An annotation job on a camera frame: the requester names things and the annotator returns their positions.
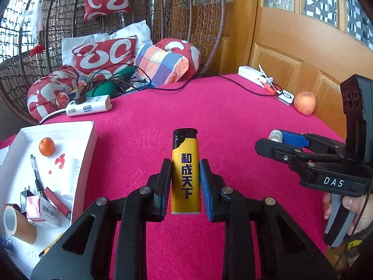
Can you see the white cardboard box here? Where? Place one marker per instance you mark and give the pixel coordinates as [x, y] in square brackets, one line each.
[20, 163]

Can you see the brown wicker hanging chair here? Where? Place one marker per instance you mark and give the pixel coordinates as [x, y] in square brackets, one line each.
[180, 5]

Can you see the square red swirl pillow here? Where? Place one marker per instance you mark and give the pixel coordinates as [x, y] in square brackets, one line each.
[102, 54]

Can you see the patterned small cloth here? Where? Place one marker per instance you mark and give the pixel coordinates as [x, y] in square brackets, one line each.
[65, 93]

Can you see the white rectangular box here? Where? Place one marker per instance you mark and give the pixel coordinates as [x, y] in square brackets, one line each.
[250, 74]

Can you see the wooden door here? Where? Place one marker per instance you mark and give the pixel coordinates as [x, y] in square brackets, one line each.
[276, 35]

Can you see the person's right hand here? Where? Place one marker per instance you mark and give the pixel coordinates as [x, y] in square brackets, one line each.
[362, 210]

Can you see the clear ballpoint pen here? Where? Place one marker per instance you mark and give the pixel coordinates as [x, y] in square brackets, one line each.
[35, 172]

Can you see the plaid pillow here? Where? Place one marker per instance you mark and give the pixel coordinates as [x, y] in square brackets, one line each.
[160, 64]

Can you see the round red swirl pillow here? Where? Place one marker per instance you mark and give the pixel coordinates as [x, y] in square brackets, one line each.
[43, 93]

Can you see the red white cushion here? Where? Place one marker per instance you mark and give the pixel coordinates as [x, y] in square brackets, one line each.
[192, 58]

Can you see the small hanging red swirl pillow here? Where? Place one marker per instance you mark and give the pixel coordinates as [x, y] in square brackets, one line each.
[107, 4]

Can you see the red small tool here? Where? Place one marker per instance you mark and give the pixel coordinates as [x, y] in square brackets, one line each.
[269, 89]

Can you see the grey charger plug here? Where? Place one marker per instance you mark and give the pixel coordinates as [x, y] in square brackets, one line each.
[24, 199]

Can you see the orange tangerine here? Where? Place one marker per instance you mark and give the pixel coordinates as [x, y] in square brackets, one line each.
[46, 147]

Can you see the white pillow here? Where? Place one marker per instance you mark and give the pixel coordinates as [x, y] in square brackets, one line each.
[137, 30]

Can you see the white power strip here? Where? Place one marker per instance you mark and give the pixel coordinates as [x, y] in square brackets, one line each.
[93, 106]

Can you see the green cloth item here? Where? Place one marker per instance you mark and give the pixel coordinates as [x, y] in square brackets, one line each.
[106, 89]

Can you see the yellow black tool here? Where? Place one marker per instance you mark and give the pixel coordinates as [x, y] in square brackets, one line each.
[49, 246]

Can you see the white square device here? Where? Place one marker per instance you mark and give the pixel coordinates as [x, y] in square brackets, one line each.
[285, 97]

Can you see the red hanging ornament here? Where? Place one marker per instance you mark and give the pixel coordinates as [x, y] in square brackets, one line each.
[37, 49]

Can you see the white feather ornament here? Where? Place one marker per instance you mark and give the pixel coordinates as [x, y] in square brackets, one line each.
[38, 20]

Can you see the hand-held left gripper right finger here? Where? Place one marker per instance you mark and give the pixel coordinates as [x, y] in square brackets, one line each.
[205, 189]

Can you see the white paper sheet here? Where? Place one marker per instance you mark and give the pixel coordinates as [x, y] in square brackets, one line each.
[3, 157]

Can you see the dark power plug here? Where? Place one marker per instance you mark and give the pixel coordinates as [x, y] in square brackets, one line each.
[78, 97]

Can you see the yellow black lighter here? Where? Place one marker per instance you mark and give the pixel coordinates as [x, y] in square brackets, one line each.
[186, 180]

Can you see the red lip gloss tube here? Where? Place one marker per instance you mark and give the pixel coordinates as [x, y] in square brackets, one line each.
[54, 198]

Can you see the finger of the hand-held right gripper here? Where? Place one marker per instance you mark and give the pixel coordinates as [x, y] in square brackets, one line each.
[274, 148]
[294, 138]

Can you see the beige masking tape roll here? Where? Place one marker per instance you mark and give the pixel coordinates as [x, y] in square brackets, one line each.
[24, 230]

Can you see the white cylindrical bottle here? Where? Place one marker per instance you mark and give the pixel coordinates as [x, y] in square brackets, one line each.
[71, 178]

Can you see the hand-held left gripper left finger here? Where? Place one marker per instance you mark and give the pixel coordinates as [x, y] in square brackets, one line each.
[161, 189]

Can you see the peach fruit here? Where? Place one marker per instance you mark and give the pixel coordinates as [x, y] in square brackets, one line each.
[304, 103]

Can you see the pink white small carton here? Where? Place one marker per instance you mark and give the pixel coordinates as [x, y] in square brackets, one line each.
[46, 214]

